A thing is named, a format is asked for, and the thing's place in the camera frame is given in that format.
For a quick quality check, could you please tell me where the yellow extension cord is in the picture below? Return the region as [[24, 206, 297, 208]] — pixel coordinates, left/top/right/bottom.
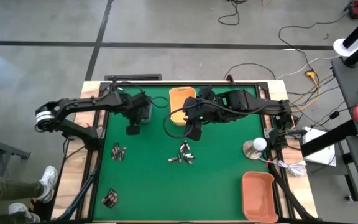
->
[[290, 70, 335, 113]]

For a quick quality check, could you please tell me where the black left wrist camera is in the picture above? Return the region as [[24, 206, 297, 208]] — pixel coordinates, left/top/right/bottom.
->
[[126, 124, 141, 136]]

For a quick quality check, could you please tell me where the black flat floor box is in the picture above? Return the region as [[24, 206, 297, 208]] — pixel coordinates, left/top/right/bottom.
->
[[104, 73, 163, 82]]

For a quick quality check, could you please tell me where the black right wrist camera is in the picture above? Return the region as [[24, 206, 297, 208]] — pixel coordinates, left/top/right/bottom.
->
[[183, 119, 203, 142]]

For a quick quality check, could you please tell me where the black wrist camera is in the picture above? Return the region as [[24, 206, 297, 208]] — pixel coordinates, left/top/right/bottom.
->
[[183, 119, 203, 142], [126, 124, 141, 136]]

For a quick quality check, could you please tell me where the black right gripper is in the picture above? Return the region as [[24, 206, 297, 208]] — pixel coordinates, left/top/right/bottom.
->
[[183, 86, 222, 124]]

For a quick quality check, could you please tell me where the white box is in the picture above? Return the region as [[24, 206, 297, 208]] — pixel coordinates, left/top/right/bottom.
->
[[301, 126, 337, 168]]

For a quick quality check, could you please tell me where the black looped floor cable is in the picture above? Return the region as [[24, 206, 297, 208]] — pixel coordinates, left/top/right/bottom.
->
[[218, 0, 249, 26]]

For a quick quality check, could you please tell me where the green table mat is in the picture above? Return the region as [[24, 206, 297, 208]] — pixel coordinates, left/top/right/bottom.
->
[[92, 84, 279, 222]]

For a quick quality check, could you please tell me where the grey metal stand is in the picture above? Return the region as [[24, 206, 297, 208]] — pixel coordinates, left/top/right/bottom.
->
[[0, 124, 32, 177]]

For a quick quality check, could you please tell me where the black aluminium table frame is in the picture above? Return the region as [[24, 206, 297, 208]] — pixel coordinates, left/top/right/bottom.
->
[[52, 79, 318, 224]]

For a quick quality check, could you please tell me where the black diagonal beam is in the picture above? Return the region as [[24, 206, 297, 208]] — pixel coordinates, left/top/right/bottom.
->
[[300, 119, 358, 158]]

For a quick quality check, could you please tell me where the white floor cable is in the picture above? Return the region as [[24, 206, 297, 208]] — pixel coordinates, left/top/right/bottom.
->
[[276, 55, 340, 80]]

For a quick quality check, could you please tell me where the orange plastic bin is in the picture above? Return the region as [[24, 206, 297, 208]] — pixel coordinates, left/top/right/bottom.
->
[[241, 170, 280, 223]]

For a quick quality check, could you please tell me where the yellow plastic bin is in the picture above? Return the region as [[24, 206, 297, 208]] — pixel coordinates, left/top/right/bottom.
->
[[168, 86, 197, 126]]

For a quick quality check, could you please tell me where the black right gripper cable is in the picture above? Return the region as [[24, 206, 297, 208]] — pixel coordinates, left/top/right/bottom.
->
[[162, 104, 204, 139]]

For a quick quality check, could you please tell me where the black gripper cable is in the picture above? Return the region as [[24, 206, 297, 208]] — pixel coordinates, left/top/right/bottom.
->
[[162, 104, 204, 139], [149, 95, 170, 110]]

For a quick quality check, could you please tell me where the long black floor cable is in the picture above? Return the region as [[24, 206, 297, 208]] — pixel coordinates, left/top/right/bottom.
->
[[278, 12, 350, 74]]

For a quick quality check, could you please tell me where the black arched floor cable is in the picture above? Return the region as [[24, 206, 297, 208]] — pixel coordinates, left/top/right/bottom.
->
[[223, 63, 277, 81]]

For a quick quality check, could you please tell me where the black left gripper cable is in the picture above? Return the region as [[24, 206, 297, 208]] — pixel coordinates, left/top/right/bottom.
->
[[149, 95, 170, 110]]

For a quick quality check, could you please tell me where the person's foot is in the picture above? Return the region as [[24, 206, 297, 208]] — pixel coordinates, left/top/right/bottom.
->
[[37, 165, 59, 203], [7, 202, 42, 224]]

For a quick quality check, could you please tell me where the white bundled lamp cable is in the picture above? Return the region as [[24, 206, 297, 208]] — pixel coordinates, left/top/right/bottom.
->
[[258, 157, 308, 179]]

